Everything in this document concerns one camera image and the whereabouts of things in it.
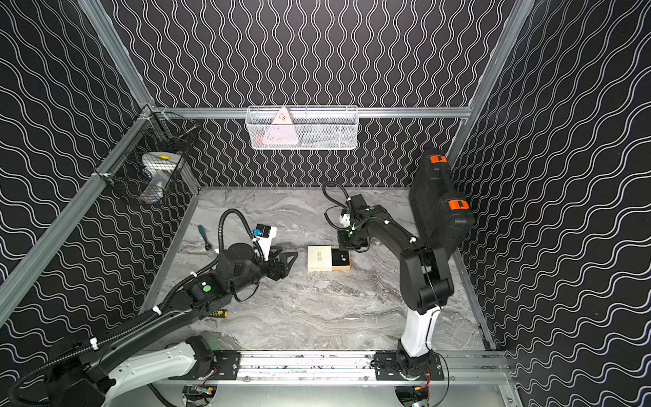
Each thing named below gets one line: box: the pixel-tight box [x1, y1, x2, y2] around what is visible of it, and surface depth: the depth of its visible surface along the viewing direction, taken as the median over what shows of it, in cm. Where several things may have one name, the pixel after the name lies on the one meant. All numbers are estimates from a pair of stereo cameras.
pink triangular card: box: [261, 106, 299, 145], surface depth 91 cm
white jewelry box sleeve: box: [306, 245, 333, 272], surface depth 97 cm
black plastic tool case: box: [408, 148, 476, 256], surface depth 86 cm
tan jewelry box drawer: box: [331, 245, 352, 271], surface depth 97 cm
